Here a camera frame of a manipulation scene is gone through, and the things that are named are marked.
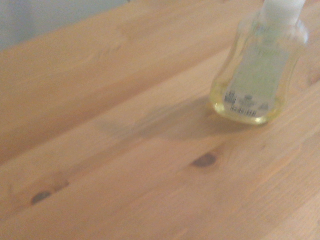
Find clear yellow sanitizer bottle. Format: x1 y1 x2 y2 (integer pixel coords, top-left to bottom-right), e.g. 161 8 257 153
210 0 309 126

